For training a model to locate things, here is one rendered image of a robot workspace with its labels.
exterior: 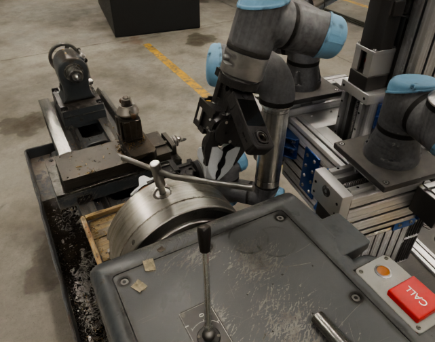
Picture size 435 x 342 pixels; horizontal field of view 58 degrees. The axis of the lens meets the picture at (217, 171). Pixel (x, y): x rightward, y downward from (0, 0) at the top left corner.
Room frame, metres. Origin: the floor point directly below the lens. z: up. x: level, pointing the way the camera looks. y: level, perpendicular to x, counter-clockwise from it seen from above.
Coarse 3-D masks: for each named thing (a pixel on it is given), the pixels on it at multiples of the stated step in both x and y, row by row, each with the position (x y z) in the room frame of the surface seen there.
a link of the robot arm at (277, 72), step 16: (272, 64) 0.94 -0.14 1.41; (272, 80) 0.92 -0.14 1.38; (288, 80) 0.94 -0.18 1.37; (272, 96) 0.92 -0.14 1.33; (288, 96) 0.92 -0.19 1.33; (272, 112) 0.92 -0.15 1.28; (288, 112) 0.94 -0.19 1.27; (272, 128) 0.92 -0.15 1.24; (272, 160) 0.91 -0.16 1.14; (256, 176) 0.93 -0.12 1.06; (272, 176) 0.90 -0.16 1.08; (256, 192) 0.91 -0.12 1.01; (272, 192) 0.90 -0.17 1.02
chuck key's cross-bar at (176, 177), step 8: (128, 160) 0.69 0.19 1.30; (136, 160) 0.68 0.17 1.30; (144, 168) 0.66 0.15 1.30; (168, 176) 0.62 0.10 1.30; (176, 176) 0.61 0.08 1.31; (184, 176) 0.60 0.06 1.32; (192, 176) 0.60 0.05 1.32; (208, 184) 0.57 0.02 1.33; (216, 184) 0.55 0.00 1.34; (224, 184) 0.55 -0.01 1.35; (232, 184) 0.54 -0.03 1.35; (240, 184) 0.53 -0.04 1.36; (248, 184) 0.52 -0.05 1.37
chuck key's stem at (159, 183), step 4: (156, 160) 0.66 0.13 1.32; (152, 164) 0.64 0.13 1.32; (156, 164) 0.64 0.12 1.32; (160, 164) 0.65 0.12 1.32; (152, 168) 0.64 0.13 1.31; (156, 168) 0.64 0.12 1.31; (160, 168) 0.64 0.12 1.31; (152, 172) 0.64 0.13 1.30; (156, 172) 0.64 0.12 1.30; (156, 176) 0.64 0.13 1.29; (160, 176) 0.64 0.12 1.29; (156, 180) 0.64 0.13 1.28; (160, 180) 0.64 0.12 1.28; (164, 180) 0.65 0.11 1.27; (156, 184) 0.64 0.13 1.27; (160, 184) 0.64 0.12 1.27; (164, 184) 0.65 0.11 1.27; (160, 188) 0.64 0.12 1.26; (164, 188) 0.65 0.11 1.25; (160, 192) 0.65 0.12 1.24; (164, 192) 0.65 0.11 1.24
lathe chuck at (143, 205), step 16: (144, 192) 0.66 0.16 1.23; (176, 192) 0.65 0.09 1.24; (192, 192) 0.66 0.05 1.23; (208, 192) 0.68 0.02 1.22; (128, 208) 0.63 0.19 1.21; (144, 208) 0.62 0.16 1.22; (160, 208) 0.61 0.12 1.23; (112, 224) 0.63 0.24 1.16; (128, 224) 0.60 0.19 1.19; (112, 240) 0.60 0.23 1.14; (112, 256) 0.58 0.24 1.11
